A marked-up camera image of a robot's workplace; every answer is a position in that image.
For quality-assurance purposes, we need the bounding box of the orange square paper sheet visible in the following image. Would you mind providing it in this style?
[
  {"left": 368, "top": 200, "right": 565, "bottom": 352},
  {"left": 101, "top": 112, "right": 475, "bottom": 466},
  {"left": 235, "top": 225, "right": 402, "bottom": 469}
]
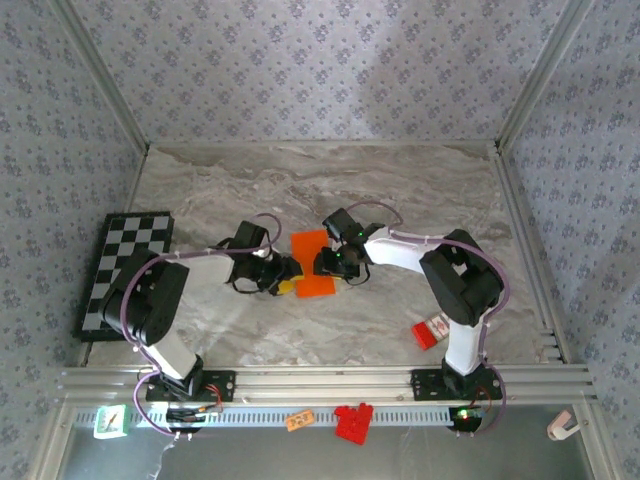
[{"left": 290, "top": 229, "right": 337, "bottom": 300}]

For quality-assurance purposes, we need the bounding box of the grey metal sheet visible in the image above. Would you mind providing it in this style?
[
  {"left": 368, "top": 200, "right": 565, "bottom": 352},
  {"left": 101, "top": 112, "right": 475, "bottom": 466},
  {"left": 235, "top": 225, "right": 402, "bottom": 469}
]
[{"left": 57, "top": 404, "right": 601, "bottom": 480}]

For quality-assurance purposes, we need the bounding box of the red and white small box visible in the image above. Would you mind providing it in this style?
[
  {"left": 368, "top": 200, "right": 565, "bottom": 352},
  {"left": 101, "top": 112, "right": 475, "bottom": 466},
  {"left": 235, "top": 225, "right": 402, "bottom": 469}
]
[{"left": 410, "top": 313, "right": 451, "bottom": 351}]

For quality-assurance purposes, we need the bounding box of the black grey checkerboard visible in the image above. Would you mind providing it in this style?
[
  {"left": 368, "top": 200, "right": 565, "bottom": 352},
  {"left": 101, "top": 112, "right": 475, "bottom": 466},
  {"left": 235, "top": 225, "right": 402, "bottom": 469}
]
[{"left": 74, "top": 212, "right": 176, "bottom": 344}]

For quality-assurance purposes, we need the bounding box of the orange paper tag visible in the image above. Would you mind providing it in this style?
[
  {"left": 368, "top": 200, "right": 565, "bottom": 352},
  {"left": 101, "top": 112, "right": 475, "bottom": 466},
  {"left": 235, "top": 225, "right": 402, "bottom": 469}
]
[{"left": 284, "top": 408, "right": 316, "bottom": 432}]

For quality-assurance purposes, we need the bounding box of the red toy brick block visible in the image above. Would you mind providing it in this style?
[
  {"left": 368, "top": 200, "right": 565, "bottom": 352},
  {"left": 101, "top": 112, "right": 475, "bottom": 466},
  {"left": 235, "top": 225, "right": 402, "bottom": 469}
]
[{"left": 333, "top": 402, "right": 375, "bottom": 446}]

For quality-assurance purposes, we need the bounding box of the green white card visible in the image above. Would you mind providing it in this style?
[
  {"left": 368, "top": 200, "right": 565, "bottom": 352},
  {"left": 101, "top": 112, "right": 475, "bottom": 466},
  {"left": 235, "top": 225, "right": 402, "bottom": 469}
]
[{"left": 93, "top": 403, "right": 129, "bottom": 441}]

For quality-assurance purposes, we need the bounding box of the pink plastic hook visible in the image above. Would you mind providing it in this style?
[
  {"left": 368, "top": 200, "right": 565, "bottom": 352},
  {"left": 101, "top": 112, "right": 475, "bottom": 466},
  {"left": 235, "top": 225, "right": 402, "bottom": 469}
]
[{"left": 545, "top": 409, "right": 582, "bottom": 442}]

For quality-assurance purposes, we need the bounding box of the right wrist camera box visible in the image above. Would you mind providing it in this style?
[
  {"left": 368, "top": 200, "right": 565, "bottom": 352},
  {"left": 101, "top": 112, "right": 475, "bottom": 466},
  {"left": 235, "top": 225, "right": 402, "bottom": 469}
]
[{"left": 322, "top": 208, "right": 364, "bottom": 242}]

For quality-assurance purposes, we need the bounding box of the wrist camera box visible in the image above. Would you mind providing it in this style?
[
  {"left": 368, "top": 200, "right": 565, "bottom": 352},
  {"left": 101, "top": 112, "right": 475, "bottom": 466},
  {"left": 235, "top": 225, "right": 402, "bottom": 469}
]
[
  {"left": 233, "top": 220, "right": 270, "bottom": 254},
  {"left": 322, "top": 208, "right": 364, "bottom": 242}
]

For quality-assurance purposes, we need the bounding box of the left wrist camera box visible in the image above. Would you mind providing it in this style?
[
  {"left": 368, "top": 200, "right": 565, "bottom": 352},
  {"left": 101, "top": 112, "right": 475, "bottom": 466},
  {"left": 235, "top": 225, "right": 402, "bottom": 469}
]
[{"left": 233, "top": 220, "right": 270, "bottom": 254}]

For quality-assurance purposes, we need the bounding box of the long aluminium base rail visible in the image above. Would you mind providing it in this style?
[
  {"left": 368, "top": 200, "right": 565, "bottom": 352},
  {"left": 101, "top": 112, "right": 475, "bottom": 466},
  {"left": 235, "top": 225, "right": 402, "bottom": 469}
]
[{"left": 57, "top": 364, "right": 599, "bottom": 406}]

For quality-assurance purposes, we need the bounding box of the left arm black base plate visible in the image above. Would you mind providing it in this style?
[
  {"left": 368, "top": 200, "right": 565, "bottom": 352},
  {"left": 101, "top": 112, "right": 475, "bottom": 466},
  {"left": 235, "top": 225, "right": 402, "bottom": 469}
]
[{"left": 145, "top": 369, "right": 237, "bottom": 404}]

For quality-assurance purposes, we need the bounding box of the grey slotted cable duct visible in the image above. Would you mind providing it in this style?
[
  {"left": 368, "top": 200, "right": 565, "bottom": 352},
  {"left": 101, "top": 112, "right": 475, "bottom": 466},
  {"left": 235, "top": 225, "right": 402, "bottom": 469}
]
[{"left": 72, "top": 404, "right": 494, "bottom": 429}]

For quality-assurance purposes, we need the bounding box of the red black wire pair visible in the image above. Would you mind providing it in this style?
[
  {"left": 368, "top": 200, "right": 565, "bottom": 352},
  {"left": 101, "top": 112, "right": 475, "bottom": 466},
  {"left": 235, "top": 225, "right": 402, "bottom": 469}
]
[
  {"left": 204, "top": 383, "right": 225, "bottom": 414},
  {"left": 472, "top": 387, "right": 494, "bottom": 416}
]

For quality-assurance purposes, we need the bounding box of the aluminium side rail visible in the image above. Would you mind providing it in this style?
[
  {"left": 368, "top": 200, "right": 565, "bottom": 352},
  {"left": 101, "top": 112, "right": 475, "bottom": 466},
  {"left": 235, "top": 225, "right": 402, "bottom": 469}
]
[
  {"left": 492, "top": 142, "right": 571, "bottom": 364},
  {"left": 124, "top": 144, "right": 151, "bottom": 216}
]

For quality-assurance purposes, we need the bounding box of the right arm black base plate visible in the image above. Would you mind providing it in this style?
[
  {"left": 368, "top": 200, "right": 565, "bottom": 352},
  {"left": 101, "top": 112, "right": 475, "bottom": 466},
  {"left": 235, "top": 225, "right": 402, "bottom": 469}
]
[{"left": 409, "top": 367, "right": 504, "bottom": 404}]

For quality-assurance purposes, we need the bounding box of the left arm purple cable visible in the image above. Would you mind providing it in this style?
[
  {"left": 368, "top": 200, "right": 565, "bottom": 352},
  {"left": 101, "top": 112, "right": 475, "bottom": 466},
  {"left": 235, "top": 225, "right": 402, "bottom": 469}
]
[{"left": 119, "top": 213, "right": 284, "bottom": 441}]

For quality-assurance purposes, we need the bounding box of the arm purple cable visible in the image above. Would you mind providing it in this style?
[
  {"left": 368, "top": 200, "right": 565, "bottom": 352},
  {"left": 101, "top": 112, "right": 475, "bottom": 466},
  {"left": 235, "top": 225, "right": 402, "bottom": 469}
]
[
  {"left": 344, "top": 200, "right": 511, "bottom": 439},
  {"left": 119, "top": 213, "right": 284, "bottom": 441}
]

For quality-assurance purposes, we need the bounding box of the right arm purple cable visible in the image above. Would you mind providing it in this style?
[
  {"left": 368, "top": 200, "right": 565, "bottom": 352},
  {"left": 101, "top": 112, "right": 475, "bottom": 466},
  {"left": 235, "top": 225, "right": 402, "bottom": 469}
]
[{"left": 344, "top": 200, "right": 511, "bottom": 439}]

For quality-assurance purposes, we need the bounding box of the aluminium frame post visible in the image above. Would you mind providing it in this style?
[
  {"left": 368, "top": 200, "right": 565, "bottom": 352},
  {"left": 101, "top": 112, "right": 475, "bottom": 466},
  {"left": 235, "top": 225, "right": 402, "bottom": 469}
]
[
  {"left": 494, "top": 0, "right": 596, "bottom": 151},
  {"left": 47, "top": 0, "right": 151, "bottom": 151}
]

